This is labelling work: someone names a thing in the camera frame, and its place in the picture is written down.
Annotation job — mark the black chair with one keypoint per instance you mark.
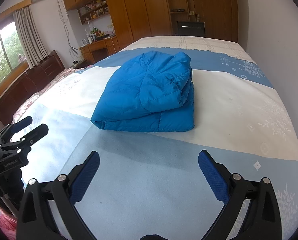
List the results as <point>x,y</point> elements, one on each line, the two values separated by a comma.
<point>190,29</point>

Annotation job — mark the wooden door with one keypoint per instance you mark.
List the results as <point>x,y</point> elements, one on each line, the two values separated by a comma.
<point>216,7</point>

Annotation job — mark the wooden wall cabinet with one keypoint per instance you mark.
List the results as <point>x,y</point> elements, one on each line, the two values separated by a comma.
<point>88,0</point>

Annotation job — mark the blue quilted jacket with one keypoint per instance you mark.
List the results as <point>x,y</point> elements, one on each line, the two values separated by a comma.
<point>144,95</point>

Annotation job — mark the bed with blue-white blanket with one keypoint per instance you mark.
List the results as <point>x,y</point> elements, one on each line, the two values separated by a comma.
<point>151,175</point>

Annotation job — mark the dark wooden headboard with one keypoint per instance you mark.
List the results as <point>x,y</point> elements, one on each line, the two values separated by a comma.
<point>26,82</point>

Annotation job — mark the wooden open shelf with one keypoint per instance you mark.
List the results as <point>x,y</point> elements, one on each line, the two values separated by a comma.
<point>177,2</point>

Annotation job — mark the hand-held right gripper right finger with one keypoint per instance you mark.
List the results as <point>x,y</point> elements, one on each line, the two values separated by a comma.
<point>212,177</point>

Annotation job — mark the wooden wardrobe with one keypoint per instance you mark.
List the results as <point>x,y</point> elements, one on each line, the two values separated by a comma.
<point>138,12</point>

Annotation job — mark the window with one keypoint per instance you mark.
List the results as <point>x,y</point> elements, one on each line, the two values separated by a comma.
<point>6,55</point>

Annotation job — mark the pink floral quilt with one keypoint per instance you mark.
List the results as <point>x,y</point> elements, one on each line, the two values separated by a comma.
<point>46,85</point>

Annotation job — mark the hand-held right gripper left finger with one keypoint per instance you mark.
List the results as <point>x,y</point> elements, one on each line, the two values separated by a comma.
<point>85,177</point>

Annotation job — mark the person's left forearm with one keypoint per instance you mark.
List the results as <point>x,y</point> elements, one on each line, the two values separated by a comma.
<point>4,227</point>

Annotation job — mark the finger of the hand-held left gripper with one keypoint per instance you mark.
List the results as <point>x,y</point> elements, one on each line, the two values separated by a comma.
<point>22,123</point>
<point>35,135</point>

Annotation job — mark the beige curtain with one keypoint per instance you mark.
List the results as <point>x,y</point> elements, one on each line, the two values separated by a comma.
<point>31,37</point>

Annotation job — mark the wooden desk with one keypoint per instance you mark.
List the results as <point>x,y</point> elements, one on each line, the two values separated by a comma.
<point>98,48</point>

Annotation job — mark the dark nightstand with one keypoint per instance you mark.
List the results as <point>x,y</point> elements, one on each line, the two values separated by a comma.
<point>78,64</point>

